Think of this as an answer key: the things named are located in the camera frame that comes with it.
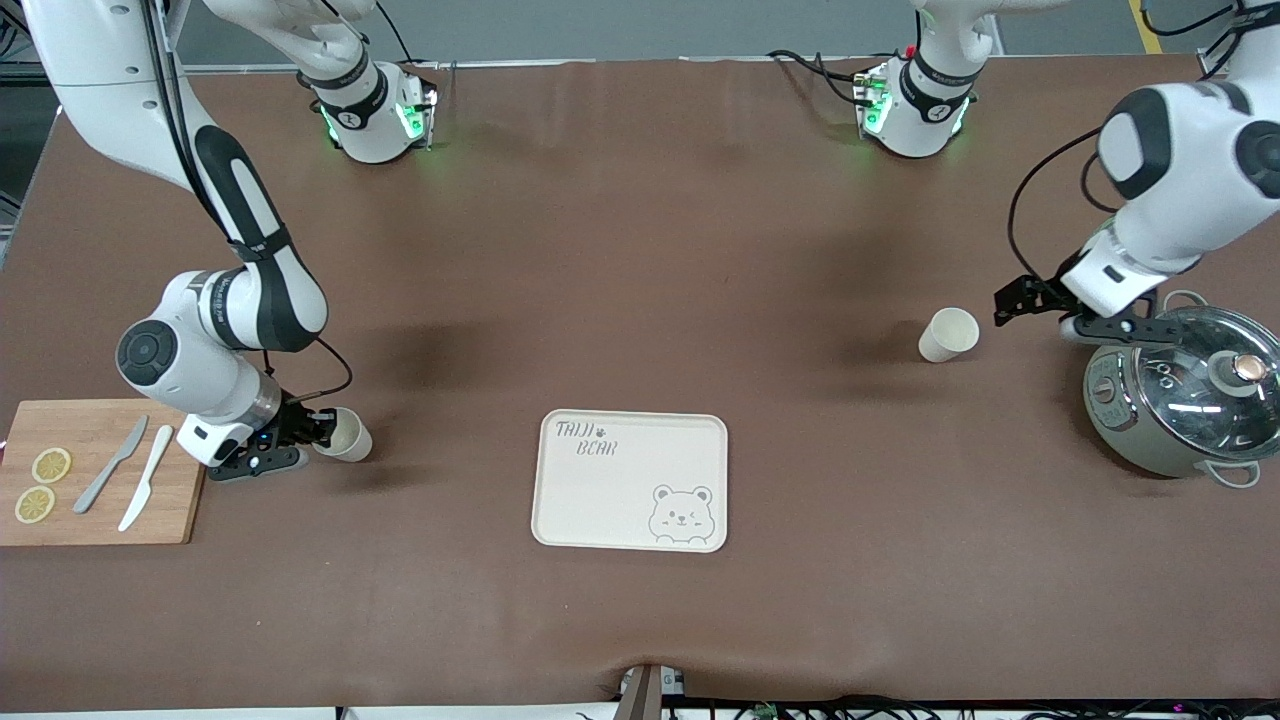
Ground white plastic cup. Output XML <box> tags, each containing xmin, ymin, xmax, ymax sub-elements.
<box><xmin>313</xmin><ymin>406</ymin><xmax>374</xmax><ymax>464</ymax></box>
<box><xmin>918</xmin><ymin>307</ymin><xmax>981</xmax><ymax>364</ymax></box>

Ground bamboo cutting board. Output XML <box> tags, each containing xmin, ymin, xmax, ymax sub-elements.
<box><xmin>0</xmin><ymin>398</ymin><xmax>221</xmax><ymax>547</ymax></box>

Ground white plastic knife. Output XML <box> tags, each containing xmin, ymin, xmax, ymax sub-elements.
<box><xmin>118</xmin><ymin>425</ymin><xmax>175</xmax><ymax>533</ymax></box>

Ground grey electric cooking pot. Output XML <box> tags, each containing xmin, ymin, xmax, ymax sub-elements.
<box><xmin>1083</xmin><ymin>290</ymin><xmax>1280</xmax><ymax>489</ymax></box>

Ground glass pot lid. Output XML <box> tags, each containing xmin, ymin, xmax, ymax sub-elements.
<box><xmin>1133</xmin><ymin>305</ymin><xmax>1280</xmax><ymax>461</ymax></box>

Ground grey plastic knife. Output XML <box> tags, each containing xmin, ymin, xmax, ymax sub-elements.
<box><xmin>72</xmin><ymin>415</ymin><xmax>150</xmax><ymax>515</ymax></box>

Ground cream bear print tray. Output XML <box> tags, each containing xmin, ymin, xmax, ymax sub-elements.
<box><xmin>530</xmin><ymin>409</ymin><xmax>729</xmax><ymax>554</ymax></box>

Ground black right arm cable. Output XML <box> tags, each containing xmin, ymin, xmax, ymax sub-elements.
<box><xmin>262</xmin><ymin>336</ymin><xmax>355</xmax><ymax>403</ymax></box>

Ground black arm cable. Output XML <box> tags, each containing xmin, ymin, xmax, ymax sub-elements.
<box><xmin>262</xmin><ymin>336</ymin><xmax>355</xmax><ymax>403</ymax></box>
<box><xmin>1006</xmin><ymin>125</ymin><xmax>1126</xmax><ymax>293</ymax></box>

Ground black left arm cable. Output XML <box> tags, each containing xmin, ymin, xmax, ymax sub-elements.
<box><xmin>1006</xmin><ymin>125</ymin><xmax>1126</xmax><ymax>293</ymax></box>

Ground aluminium frame profile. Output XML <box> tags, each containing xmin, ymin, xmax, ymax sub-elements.
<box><xmin>1198</xmin><ymin>40</ymin><xmax>1246</xmax><ymax>79</ymax></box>

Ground black base cable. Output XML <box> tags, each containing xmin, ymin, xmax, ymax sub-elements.
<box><xmin>768</xmin><ymin>48</ymin><xmax>866</xmax><ymax>101</ymax></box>

